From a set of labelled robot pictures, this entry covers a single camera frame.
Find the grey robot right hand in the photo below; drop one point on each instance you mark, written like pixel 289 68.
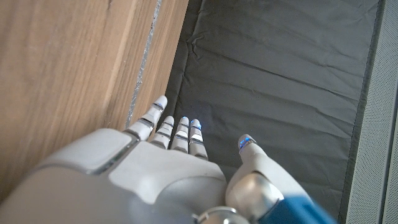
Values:
pixel 149 174

